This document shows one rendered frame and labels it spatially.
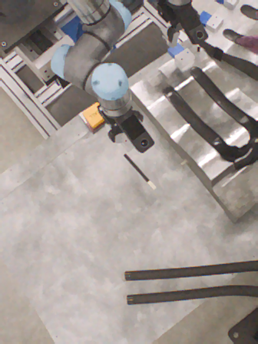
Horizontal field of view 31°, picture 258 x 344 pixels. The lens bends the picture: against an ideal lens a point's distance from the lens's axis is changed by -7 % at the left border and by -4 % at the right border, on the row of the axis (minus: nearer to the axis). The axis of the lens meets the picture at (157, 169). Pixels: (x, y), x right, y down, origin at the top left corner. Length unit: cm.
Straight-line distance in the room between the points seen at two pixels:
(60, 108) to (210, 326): 121
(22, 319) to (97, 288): 94
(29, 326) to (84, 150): 106
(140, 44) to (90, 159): 95
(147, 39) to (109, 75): 132
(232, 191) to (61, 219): 52
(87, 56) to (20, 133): 144
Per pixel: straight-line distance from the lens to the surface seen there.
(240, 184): 140
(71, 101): 223
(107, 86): 102
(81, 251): 145
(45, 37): 153
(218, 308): 223
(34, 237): 149
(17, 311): 234
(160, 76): 150
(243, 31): 161
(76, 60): 108
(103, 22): 110
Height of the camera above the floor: 222
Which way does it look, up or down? 75 degrees down
